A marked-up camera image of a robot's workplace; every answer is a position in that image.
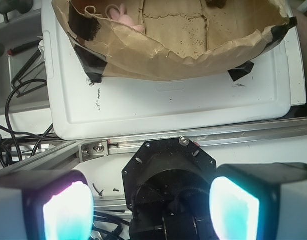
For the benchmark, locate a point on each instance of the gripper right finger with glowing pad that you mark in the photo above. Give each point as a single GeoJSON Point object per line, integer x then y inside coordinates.
{"type": "Point", "coordinates": [265, 201]}

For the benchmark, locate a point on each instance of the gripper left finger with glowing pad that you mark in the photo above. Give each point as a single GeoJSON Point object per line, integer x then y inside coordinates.
{"type": "Point", "coordinates": [45, 205]}

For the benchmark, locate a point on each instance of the black zip tie piece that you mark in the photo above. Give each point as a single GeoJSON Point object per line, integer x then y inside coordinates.
{"type": "Point", "coordinates": [98, 191]}

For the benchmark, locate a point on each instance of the white plastic bin lid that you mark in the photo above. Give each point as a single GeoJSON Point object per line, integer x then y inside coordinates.
{"type": "Point", "coordinates": [121, 106]}

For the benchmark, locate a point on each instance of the black tape piece lower right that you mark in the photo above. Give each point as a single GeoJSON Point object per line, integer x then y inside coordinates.
{"type": "Point", "coordinates": [241, 71]}

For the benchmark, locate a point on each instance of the black tape strip lower left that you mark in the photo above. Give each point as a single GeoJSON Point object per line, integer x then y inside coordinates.
{"type": "Point", "coordinates": [93, 63]}

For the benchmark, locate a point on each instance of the black tape strip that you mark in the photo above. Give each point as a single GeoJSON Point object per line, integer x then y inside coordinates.
{"type": "Point", "coordinates": [84, 27]}
{"type": "Point", "coordinates": [279, 33]}
{"type": "Point", "coordinates": [93, 63]}

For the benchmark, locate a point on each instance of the black red-tipped pen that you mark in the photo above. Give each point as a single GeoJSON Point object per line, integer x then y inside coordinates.
{"type": "Point", "coordinates": [20, 49]}

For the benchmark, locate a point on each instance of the black tape strip right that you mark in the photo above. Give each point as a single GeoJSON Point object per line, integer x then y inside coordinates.
{"type": "Point", "coordinates": [279, 33]}

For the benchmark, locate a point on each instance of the black tape strip upper left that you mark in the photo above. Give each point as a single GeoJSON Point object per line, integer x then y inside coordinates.
{"type": "Point", "coordinates": [84, 27]}

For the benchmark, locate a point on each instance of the brown paper bag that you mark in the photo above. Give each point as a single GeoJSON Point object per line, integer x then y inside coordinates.
{"type": "Point", "coordinates": [183, 39]}

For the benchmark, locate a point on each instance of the pink plush bunny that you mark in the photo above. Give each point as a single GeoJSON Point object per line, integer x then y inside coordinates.
{"type": "Point", "coordinates": [119, 14]}

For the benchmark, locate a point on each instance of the aluminium extrusion rail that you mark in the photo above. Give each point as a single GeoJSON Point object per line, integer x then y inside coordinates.
{"type": "Point", "coordinates": [272, 141]}

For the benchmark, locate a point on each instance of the metal corner bracket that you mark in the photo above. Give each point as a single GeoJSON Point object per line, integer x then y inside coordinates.
{"type": "Point", "coordinates": [91, 150]}

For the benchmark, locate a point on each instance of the black octagonal mount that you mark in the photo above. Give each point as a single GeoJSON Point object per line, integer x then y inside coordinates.
{"type": "Point", "coordinates": [167, 186]}

